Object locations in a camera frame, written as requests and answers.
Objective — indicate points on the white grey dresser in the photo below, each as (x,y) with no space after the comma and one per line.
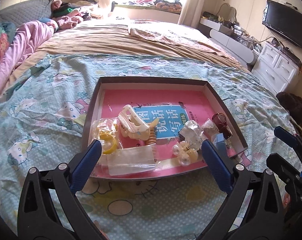
(222,36)

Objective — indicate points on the crinkled bag white jewelry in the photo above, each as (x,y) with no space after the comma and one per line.
(210,128)

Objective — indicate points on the right hand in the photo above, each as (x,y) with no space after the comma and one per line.
(286,200)

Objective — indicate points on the clothes pile on windowsill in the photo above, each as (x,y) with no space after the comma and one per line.
(175,7)

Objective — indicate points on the pink quilt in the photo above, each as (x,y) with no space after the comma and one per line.
(29,36)

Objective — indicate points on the white drawer cabinet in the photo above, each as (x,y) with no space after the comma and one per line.
(275,70)

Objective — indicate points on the pearl hair clip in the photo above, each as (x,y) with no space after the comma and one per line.
(186,153)

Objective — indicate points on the silver foil packet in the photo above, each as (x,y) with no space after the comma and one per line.
(193,134)

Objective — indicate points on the pink floral blanket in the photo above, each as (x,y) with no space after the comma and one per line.
(174,34)

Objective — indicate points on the dark brown fluffy object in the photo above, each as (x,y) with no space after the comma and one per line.
(293,104)

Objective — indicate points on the grey quilted headboard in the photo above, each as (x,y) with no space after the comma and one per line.
(26,11)

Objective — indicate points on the cloud shaped mirror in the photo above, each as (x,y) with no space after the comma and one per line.
(227,13)

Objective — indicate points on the clear bag with earrings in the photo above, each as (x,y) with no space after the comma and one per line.
(130,160)

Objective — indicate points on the yellow bangles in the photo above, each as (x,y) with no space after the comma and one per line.
(107,132)

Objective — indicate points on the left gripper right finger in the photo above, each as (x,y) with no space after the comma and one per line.
(219,164)

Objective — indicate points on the beige curtain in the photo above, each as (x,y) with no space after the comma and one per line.
(191,13)

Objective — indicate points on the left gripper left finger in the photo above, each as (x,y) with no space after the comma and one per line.
(82,165)

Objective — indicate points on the tan blanket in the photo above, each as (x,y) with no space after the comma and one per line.
(110,37)

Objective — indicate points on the white hair claw clip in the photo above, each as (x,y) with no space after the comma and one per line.
(131,125)

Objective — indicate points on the black flat television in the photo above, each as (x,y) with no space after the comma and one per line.
(283,20)

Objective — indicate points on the clothes pile on bed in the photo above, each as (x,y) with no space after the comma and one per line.
(67,15)

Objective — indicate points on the dark cardboard tray box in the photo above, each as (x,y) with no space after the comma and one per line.
(238,143)

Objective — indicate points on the pink book with blue label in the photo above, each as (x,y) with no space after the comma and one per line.
(173,108)

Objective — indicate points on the hello kitty blue bedsheet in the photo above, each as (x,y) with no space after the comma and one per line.
(41,124)

